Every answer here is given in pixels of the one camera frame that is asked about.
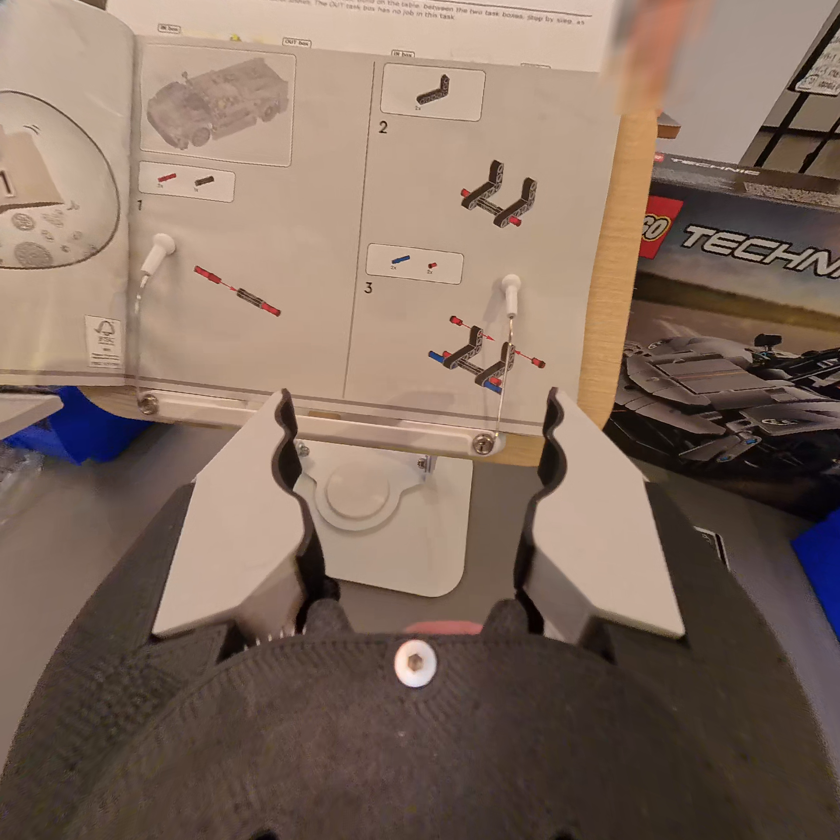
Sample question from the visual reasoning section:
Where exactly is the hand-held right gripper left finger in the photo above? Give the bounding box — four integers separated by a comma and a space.
152, 387, 329, 642

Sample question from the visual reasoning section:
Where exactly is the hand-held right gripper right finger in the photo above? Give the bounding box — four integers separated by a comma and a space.
515, 387, 686, 647

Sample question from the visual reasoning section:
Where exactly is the lego instruction booklet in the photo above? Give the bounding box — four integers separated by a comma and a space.
0, 10, 622, 439

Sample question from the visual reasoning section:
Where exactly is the black lego set box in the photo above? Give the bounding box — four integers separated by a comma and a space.
600, 152, 840, 522

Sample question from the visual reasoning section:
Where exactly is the blue plastic bin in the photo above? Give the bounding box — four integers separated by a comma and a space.
791, 518, 840, 641
0, 386, 156, 464

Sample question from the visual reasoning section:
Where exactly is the white printed sign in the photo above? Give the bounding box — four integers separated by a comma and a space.
784, 46, 840, 99

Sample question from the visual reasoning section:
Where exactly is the printed task instruction sheet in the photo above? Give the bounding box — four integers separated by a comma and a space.
105, 0, 601, 73

